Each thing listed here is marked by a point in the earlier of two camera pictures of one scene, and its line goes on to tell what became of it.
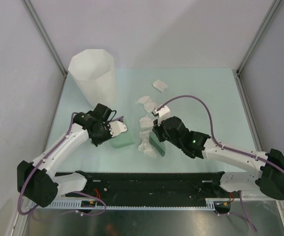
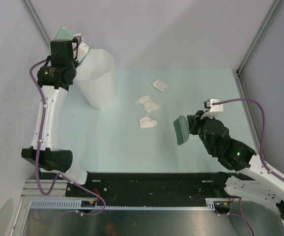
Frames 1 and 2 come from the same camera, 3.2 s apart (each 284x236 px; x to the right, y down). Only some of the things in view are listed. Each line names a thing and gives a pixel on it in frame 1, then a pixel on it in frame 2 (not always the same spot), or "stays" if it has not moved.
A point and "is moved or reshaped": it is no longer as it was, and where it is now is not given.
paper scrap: (159, 85) stays
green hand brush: (156, 143) is moved or reshaped
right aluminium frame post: (275, 5) stays
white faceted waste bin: (93, 71) stays
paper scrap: (145, 122) stays
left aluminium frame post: (31, 10) stays
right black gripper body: (162, 135) to (196, 128)
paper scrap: (149, 106) stays
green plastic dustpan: (119, 143) to (65, 33)
